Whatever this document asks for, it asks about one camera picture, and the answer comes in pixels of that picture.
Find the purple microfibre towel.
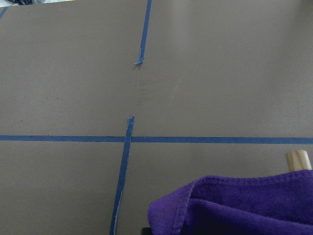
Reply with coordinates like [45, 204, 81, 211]
[147, 170, 313, 235]

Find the white towel rack with wooden bars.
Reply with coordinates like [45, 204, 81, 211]
[286, 150, 313, 172]

